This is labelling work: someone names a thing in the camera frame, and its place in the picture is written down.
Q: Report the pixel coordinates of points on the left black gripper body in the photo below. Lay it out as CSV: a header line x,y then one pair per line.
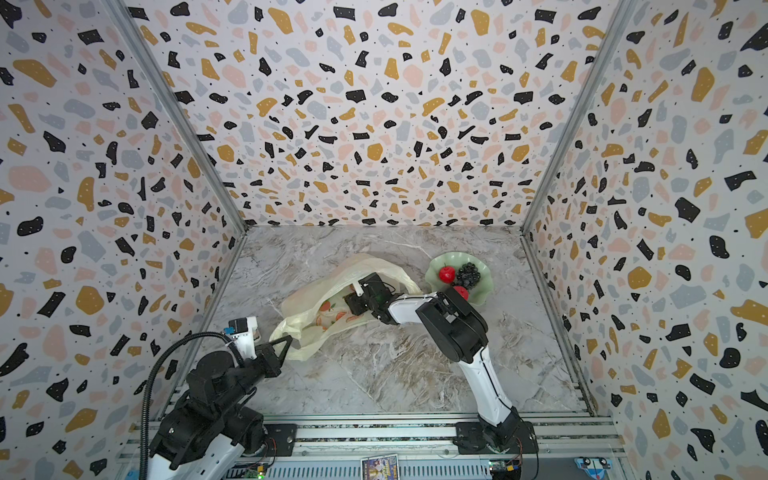
x,y
269,367

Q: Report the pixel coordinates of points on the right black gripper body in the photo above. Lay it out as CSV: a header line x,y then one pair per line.
x,y
358,304

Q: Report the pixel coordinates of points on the cream plastic bag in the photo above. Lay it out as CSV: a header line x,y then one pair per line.
x,y
317,312

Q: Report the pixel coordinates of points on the red apple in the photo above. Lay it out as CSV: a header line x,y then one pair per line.
x,y
447,275
462,291

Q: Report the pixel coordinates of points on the dark purple grapes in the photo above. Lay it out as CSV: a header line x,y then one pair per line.
x,y
468,276

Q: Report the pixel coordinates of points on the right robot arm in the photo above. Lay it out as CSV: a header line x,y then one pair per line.
x,y
460,333

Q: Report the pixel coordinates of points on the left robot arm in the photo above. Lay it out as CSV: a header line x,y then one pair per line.
x,y
211,430

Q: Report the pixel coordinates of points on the green scalloped bowl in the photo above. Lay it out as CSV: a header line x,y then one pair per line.
x,y
479,294

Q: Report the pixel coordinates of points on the colourful card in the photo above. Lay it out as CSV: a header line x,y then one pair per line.
x,y
385,467

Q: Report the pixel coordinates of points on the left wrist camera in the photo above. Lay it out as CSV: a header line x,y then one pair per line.
x,y
244,332

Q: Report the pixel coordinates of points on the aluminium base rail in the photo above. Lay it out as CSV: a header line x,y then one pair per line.
x,y
419,446

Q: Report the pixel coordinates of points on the left corner aluminium post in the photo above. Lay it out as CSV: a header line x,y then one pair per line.
x,y
122,19

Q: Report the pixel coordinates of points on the corner aluminium post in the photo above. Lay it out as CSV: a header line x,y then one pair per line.
x,y
122,19
616,26

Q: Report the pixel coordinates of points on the right corner aluminium post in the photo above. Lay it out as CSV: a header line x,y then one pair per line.
x,y
616,26

